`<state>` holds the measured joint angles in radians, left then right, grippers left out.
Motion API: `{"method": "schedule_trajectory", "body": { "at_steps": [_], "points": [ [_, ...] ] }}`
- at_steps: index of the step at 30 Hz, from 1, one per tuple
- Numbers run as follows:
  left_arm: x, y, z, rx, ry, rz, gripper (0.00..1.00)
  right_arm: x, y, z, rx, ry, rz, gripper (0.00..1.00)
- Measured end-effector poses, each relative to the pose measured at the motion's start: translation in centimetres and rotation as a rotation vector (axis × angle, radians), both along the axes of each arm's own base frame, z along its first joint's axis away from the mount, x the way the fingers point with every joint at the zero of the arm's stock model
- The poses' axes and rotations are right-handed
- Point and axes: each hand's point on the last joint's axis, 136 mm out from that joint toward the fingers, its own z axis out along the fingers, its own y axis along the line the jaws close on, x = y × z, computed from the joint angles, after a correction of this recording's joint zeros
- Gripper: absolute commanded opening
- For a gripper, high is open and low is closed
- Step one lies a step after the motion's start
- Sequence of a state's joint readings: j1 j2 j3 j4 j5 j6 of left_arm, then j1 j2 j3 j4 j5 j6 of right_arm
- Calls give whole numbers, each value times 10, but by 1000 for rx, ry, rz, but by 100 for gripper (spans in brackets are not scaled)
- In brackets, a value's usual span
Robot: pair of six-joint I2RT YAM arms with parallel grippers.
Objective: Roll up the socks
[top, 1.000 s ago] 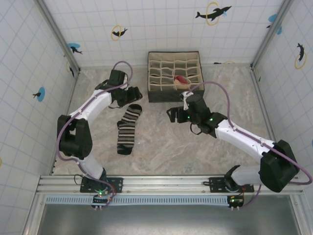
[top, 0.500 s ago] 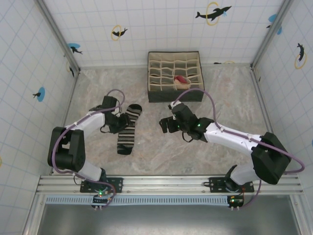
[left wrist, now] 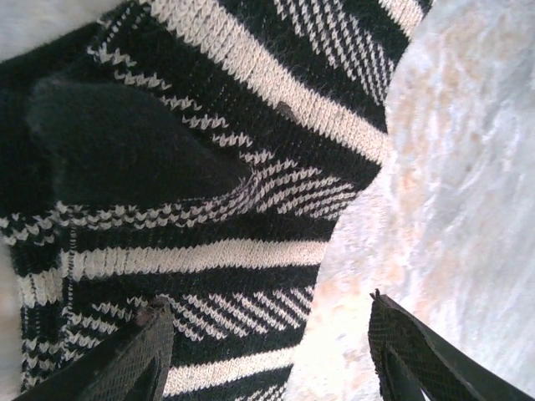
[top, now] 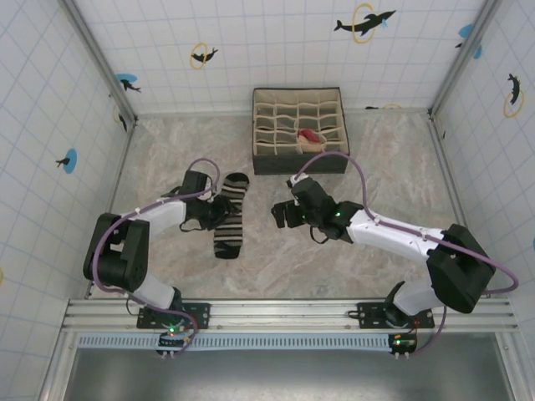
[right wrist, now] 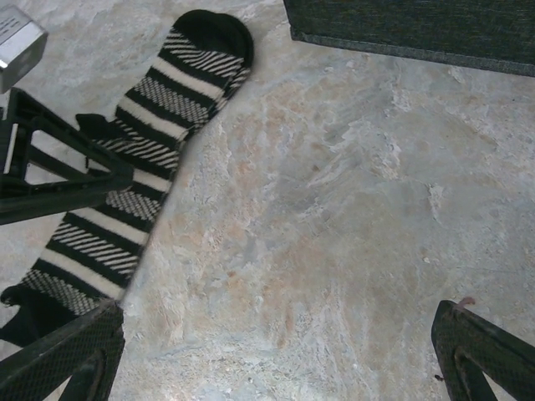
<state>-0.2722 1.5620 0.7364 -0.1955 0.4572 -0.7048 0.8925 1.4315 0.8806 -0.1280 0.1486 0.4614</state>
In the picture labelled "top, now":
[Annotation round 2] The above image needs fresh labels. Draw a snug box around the controller board green light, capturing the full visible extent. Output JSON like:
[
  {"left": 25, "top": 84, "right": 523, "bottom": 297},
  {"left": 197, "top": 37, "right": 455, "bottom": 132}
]
[
  {"left": 388, "top": 332, "right": 419, "bottom": 356},
  {"left": 156, "top": 325, "right": 197, "bottom": 356}
]

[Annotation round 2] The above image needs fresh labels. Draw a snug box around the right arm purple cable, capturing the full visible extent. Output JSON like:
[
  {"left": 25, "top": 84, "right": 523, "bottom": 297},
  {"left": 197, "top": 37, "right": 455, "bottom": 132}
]
[{"left": 288, "top": 150, "right": 520, "bottom": 358}]

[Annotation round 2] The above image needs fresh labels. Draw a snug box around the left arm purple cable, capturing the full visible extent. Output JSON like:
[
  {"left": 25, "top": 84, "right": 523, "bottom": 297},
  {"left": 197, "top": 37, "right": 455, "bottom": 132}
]
[{"left": 92, "top": 158, "right": 222, "bottom": 356}]

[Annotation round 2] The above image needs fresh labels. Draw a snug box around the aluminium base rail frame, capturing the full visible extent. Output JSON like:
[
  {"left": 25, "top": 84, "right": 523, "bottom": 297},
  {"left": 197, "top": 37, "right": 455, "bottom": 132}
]
[{"left": 62, "top": 298, "right": 519, "bottom": 333}]

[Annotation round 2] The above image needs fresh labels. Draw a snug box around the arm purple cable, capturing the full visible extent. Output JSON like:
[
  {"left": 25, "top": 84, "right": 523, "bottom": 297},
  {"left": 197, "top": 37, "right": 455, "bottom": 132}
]
[
  {"left": 288, "top": 150, "right": 520, "bottom": 358},
  {"left": 92, "top": 158, "right": 222, "bottom": 356}
]

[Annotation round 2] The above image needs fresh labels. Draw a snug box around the blue circle fish sticker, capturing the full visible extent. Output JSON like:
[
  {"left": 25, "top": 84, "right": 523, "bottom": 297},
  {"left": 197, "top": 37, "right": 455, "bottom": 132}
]
[{"left": 55, "top": 148, "right": 79, "bottom": 174}]

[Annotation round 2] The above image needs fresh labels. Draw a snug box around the grey metal sheet panel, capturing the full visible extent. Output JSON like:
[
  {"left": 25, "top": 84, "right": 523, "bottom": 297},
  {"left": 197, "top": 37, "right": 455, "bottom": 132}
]
[{"left": 66, "top": 348, "right": 513, "bottom": 401}]

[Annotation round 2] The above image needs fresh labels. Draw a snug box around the leaping dolphin yellow ring sticker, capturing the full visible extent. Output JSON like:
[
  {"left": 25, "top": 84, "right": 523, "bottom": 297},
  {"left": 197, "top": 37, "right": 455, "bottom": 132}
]
[{"left": 502, "top": 73, "right": 526, "bottom": 119}]

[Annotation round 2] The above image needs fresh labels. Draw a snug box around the black grey striped sock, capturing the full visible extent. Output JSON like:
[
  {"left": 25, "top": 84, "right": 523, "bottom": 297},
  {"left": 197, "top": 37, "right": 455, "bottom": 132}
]
[{"left": 212, "top": 172, "right": 251, "bottom": 261}]

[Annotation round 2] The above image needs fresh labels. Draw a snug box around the aluminium corner post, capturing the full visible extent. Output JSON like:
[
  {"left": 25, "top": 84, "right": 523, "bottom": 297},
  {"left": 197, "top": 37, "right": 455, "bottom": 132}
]
[
  {"left": 428, "top": 0, "right": 502, "bottom": 118},
  {"left": 62, "top": 0, "right": 139, "bottom": 122}
]

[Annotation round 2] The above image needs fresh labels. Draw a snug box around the slotted white cable duct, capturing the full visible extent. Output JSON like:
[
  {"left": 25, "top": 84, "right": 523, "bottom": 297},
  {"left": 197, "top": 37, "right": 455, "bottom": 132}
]
[{"left": 77, "top": 332, "right": 396, "bottom": 350}]

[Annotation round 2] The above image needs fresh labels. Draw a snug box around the small dolphin yellow ring sticker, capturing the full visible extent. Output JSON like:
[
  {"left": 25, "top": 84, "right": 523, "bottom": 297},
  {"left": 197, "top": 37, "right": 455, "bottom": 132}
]
[{"left": 190, "top": 41, "right": 219, "bottom": 70}]

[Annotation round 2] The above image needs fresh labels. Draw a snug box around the aluminium rear table rail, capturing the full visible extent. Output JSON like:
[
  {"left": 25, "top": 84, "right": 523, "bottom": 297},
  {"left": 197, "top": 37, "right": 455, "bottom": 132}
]
[{"left": 134, "top": 109, "right": 432, "bottom": 118}]

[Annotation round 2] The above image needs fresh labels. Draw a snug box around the fabric sock organizer box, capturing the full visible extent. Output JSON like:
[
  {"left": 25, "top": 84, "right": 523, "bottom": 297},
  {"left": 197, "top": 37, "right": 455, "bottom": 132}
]
[{"left": 252, "top": 86, "right": 350, "bottom": 176}]

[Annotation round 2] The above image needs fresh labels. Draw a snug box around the blue oval shark sticker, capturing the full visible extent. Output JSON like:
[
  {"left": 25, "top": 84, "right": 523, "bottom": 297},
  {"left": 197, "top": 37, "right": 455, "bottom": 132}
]
[{"left": 115, "top": 73, "right": 142, "bottom": 94}]

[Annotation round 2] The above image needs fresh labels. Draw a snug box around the beige sock red toe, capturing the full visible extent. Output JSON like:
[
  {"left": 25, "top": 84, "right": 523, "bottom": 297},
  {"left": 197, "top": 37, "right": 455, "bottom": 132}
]
[{"left": 295, "top": 128, "right": 327, "bottom": 154}]

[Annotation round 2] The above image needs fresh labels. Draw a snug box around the left gripper thin black cable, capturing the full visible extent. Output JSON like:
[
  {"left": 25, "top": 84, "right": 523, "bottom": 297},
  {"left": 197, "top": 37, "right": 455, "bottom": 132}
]
[{"left": 178, "top": 220, "right": 211, "bottom": 234}]

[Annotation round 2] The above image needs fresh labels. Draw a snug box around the blue blob wall sticker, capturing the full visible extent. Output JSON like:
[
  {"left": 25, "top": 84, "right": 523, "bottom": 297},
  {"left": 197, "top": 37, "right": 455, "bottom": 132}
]
[{"left": 455, "top": 23, "right": 483, "bottom": 59}]

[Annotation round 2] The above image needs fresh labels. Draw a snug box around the yellow ring fish sticker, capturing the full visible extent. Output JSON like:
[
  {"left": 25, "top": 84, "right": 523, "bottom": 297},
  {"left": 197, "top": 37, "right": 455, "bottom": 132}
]
[{"left": 112, "top": 103, "right": 129, "bottom": 133}]

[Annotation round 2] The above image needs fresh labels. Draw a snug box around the aluminium table edge rail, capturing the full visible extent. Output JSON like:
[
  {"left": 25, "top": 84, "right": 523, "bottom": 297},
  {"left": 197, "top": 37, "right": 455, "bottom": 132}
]
[
  {"left": 85, "top": 120, "right": 139, "bottom": 300},
  {"left": 428, "top": 112, "right": 490, "bottom": 298}
]

